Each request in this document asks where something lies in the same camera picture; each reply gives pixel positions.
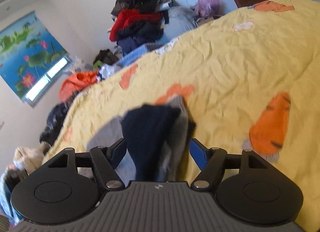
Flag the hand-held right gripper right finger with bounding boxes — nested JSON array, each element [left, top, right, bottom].
[[189, 138, 273, 190]]

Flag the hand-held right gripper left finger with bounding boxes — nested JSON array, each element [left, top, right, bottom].
[[46, 137, 127, 191]]

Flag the grey knitted sweater navy sleeves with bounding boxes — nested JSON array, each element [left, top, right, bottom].
[[87, 96, 197, 183]]

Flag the dark clothes heap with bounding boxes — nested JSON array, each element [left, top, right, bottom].
[[39, 102, 73, 145]]

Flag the orange plastic bag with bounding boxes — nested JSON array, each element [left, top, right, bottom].
[[58, 70, 100, 102]]

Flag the white patterned cloth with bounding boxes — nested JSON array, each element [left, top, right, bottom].
[[97, 64, 123, 80]]

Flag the beige fluffy cloth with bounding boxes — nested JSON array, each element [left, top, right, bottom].
[[13, 144, 50, 175]]

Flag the dark olive bag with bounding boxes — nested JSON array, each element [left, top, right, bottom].
[[93, 49, 120, 69]]

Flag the yellow printed blanket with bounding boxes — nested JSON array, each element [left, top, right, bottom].
[[42, 0, 320, 224]]

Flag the light blue knitted cloth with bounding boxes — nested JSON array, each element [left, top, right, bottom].
[[116, 43, 157, 69]]

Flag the window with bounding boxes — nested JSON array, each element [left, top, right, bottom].
[[24, 56, 72, 108]]

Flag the navy garment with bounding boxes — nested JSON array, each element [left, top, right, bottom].
[[116, 21, 164, 52]]

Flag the lotus print roller blind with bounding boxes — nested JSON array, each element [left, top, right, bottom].
[[0, 11, 70, 102]]

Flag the red garment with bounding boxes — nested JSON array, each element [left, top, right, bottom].
[[109, 9, 163, 43]]

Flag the pink plastic bag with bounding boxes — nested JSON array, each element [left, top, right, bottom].
[[197, 0, 222, 19]]

